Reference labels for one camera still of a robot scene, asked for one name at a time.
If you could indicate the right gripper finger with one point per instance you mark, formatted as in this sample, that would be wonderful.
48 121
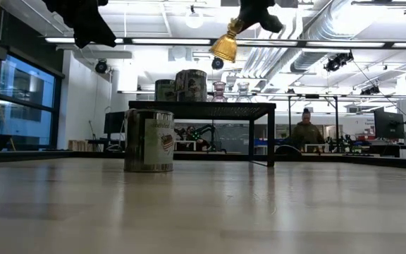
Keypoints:
243 21

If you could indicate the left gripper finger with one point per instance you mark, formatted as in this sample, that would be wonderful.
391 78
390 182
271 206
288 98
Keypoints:
104 35

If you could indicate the amber glass candlestick holder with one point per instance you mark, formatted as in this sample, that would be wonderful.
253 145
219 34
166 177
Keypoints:
224 47

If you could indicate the clear glass candlestick holder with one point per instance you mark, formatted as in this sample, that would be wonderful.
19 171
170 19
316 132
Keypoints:
244 96

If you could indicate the pink glass candlestick holder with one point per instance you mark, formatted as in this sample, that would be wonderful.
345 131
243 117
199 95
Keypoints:
219 95

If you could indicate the silver candle tin green label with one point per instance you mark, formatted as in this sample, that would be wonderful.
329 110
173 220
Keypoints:
143 148
164 91

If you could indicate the candle tin brown vanilla label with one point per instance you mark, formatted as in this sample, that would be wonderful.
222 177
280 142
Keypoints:
190 86

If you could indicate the black background robot arm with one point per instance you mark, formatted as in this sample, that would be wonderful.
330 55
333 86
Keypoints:
206 132

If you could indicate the round pendant ceiling lamp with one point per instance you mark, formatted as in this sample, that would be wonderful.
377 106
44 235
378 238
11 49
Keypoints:
194 18

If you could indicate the long linear ceiling light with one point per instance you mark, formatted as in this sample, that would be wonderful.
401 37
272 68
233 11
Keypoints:
171 41

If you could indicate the black computer monitor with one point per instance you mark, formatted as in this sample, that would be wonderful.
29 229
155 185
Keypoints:
114 123
388 125

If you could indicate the black ceiling spotlight cluster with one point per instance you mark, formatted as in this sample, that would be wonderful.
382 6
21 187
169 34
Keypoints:
337 60

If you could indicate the black perforated metal shelf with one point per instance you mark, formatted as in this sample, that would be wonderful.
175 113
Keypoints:
203 110

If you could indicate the wooden crates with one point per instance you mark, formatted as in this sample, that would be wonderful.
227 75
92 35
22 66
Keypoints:
78 145

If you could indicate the person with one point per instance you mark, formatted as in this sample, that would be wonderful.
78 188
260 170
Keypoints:
306 135
190 131

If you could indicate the black office chair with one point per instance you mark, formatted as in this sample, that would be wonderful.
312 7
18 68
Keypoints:
287 150

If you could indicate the black background desk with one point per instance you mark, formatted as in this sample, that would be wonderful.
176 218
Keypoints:
389 150

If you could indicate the silver ventilation duct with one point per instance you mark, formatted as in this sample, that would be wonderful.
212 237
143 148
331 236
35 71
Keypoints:
315 39

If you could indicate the black aluminium table frame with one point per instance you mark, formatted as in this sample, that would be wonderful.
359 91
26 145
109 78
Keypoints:
83 155

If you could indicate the black background rig frame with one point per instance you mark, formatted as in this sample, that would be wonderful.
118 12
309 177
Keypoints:
336 116

